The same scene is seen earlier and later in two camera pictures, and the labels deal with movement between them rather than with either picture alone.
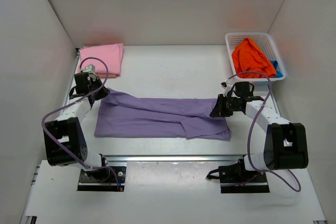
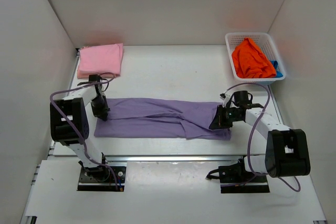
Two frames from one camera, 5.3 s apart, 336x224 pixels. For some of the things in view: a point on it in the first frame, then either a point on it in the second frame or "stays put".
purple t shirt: x=122 y=115 stays put
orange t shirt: x=248 y=56 stays put
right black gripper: x=223 y=106 -> x=223 y=117
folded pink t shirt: x=105 y=59 stays put
